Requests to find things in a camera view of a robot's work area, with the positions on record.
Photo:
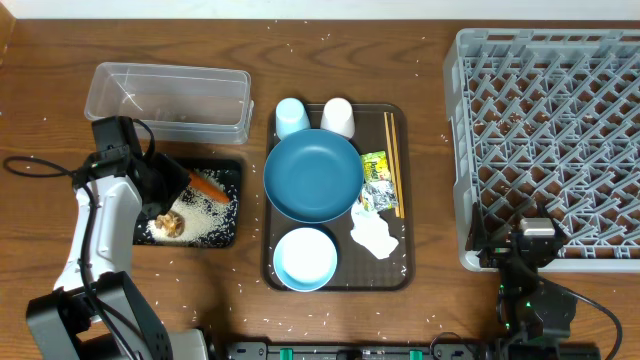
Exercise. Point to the wooden chopstick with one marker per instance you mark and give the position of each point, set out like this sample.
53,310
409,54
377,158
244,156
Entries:
397,168
391,163

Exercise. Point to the light blue cup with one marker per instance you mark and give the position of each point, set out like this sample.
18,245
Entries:
291,117

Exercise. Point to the clear plastic bin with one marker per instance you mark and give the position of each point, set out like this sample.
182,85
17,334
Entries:
178,103

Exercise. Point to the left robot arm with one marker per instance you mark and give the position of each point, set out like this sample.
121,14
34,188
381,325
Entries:
95,311

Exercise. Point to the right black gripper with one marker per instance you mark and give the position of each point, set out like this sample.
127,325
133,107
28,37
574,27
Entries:
496,253

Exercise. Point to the crumpled white napkin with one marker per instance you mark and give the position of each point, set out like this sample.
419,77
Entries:
371,231

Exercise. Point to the brown serving tray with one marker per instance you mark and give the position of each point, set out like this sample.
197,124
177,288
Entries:
357,268

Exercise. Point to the right wooden chopstick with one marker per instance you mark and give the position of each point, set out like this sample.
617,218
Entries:
397,168

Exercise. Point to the green snack wrapper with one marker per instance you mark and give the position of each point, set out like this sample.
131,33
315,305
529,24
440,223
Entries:
375,167

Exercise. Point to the dark blue plate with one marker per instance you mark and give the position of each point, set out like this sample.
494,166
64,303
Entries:
313,176

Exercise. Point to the black waste tray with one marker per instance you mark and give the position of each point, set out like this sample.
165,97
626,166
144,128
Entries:
225,235

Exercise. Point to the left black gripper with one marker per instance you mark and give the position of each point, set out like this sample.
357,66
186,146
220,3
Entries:
179,177

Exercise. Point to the left wooden chopstick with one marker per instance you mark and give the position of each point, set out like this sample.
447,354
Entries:
391,163

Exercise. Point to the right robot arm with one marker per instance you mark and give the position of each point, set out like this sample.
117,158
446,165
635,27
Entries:
537,316

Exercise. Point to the light blue rice bowl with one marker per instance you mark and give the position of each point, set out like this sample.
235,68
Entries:
305,259

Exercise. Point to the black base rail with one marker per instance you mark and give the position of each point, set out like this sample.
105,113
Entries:
439,351

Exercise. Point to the brown food scrap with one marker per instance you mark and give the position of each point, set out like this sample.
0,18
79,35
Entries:
170,225

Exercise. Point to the grey dishwasher rack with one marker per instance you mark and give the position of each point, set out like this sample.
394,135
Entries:
548,116

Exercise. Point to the pink cup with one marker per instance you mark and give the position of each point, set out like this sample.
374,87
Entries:
338,117

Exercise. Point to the orange carrot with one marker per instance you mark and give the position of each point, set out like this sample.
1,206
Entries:
202,185

